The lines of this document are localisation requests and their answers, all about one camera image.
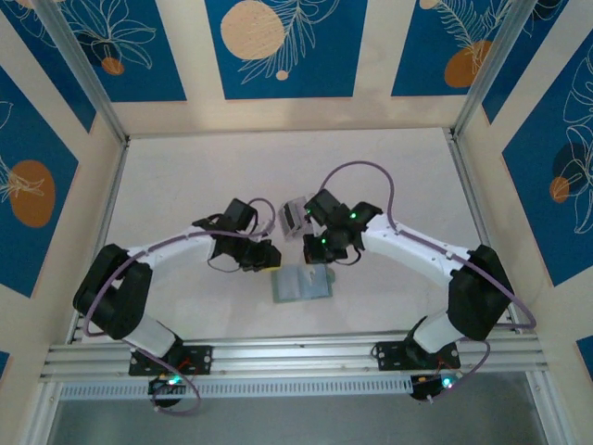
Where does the green card holder wallet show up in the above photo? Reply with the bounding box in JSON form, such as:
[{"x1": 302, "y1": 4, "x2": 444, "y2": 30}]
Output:
[{"x1": 271, "y1": 264, "x2": 336, "y2": 305}]

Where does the black controller board with LED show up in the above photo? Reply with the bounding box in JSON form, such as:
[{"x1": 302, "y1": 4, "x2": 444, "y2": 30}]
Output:
[
  {"x1": 410, "y1": 373, "x2": 465, "y2": 403},
  {"x1": 147, "y1": 373, "x2": 190, "y2": 401}
]

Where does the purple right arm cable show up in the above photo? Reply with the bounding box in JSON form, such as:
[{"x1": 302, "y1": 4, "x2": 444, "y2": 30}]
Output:
[{"x1": 317, "y1": 159, "x2": 538, "y2": 402}]

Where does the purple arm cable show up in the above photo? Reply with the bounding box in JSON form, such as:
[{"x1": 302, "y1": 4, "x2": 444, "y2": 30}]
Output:
[
  {"x1": 82, "y1": 197, "x2": 278, "y2": 416},
  {"x1": 317, "y1": 159, "x2": 538, "y2": 402}
]

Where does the long aluminium frame rail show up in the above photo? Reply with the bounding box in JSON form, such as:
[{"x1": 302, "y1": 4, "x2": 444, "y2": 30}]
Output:
[{"x1": 39, "y1": 329, "x2": 551, "y2": 385}]

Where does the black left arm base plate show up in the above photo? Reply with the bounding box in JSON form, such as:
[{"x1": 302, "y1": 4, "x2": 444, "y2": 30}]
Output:
[{"x1": 128, "y1": 344, "x2": 215, "y2": 377}]

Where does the white slotted cable duct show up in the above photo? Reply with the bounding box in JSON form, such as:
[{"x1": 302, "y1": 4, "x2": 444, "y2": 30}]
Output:
[{"x1": 57, "y1": 374, "x2": 416, "y2": 402}]

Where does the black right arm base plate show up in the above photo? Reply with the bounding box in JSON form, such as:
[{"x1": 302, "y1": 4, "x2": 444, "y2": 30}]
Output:
[{"x1": 372, "y1": 339, "x2": 463, "y2": 373}]

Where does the aluminium side rail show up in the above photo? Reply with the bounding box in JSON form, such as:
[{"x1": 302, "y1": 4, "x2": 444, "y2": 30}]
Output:
[
  {"x1": 66, "y1": 138, "x2": 130, "y2": 345},
  {"x1": 443, "y1": 129, "x2": 524, "y2": 335}
]

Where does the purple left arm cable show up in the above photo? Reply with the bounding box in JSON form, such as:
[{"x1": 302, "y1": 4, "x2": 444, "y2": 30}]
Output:
[{"x1": 82, "y1": 197, "x2": 278, "y2": 416}]

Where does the aluminium frame post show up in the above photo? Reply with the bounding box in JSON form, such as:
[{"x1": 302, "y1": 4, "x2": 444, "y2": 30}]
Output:
[
  {"x1": 31, "y1": 0, "x2": 132, "y2": 146},
  {"x1": 449, "y1": 0, "x2": 547, "y2": 140}
]

